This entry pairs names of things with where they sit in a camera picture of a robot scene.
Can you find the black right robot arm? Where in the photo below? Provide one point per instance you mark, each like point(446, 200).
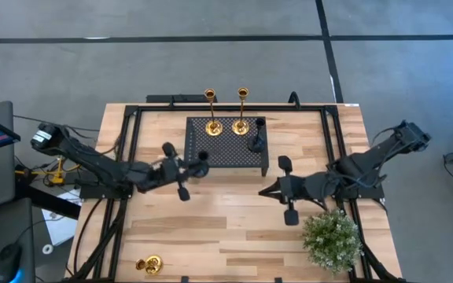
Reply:
point(368, 161)

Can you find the white paper sheet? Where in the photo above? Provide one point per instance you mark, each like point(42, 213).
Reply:
point(59, 228)

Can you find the black support beam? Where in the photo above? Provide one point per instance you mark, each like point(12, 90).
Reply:
point(49, 201)

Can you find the black perforated metal shelf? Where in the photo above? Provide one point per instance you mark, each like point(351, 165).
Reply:
point(226, 157)

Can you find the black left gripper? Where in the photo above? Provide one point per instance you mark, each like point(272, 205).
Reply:
point(167, 173)

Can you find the tall gold candlestick holder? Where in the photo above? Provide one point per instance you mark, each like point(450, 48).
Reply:
point(240, 127)
point(213, 128)

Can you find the white table sticker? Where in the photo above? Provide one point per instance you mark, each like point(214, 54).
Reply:
point(351, 104)

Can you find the black computer mouse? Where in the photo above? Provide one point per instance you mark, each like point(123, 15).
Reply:
point(8, 261)

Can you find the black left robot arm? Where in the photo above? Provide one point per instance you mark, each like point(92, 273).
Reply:
point(93, 161)

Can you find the black mounting bar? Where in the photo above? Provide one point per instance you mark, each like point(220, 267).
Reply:
point(159, 98)

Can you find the dark grey desk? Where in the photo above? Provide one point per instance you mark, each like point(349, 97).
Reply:
point(14, 224)

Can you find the black aluminium table frame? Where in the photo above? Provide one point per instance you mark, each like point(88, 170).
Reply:
point(273, 108)

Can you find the white tape roll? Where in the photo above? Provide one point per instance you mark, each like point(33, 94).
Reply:
point(43, 248)

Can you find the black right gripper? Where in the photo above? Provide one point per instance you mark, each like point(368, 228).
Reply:
point(295, 188)

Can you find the short gold candlestick holder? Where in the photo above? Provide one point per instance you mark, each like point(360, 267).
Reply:
point(153, 264)

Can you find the green potted plant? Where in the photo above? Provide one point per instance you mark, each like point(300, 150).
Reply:
point(332, 239)

